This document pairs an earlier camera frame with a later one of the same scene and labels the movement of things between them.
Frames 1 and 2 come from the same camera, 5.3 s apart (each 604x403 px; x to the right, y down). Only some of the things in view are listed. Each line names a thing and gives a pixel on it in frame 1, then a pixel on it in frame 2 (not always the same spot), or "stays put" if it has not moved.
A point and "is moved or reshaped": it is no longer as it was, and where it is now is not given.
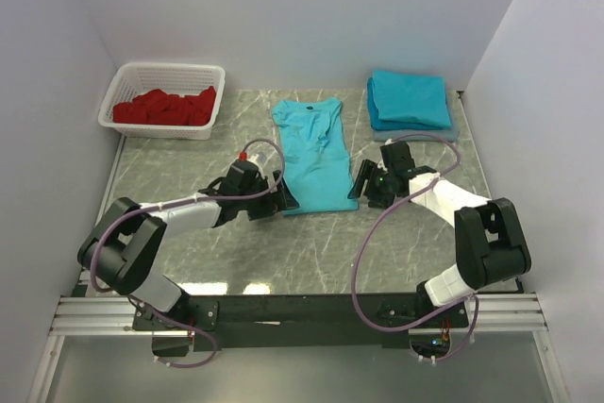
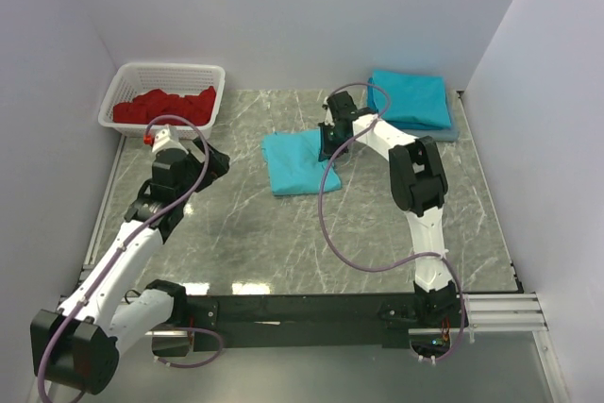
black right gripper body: (378, 189) -> (330, 142)
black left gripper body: (263, 205) -> (194, 168)
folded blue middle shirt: (377, 124) stays put
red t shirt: (159, 108) stays put
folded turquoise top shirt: (415, 97) stays put
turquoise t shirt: (316, 168) is moved or reshaped
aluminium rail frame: (111, 313) stays put
